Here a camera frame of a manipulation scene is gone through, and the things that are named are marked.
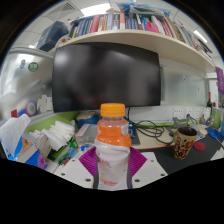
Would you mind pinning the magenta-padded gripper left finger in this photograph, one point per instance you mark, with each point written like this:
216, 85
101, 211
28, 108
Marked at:
71, 171

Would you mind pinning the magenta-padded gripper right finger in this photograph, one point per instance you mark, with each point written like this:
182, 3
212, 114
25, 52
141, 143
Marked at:
148, 171

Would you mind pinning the orange-capped drink bottle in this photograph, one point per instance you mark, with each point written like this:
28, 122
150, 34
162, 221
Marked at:
112, 153

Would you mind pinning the white paper sheet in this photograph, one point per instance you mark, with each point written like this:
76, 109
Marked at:
150, 155

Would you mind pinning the floral patterned cup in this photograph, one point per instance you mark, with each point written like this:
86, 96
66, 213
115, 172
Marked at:
183, 145

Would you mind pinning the blue tissue box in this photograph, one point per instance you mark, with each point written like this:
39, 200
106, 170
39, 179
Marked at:
23, 150

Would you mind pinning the black desk mat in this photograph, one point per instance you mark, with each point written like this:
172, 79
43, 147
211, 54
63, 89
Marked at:
200, 160

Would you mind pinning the dark wine bottle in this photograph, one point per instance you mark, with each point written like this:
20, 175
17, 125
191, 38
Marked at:
209, 101

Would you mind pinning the black computer monitor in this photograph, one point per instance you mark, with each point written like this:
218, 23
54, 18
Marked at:
106, 76

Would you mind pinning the purple hanging banner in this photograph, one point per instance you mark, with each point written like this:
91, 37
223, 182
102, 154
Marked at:
220, 80

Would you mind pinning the dark blue box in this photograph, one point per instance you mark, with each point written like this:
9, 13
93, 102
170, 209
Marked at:
51, 36

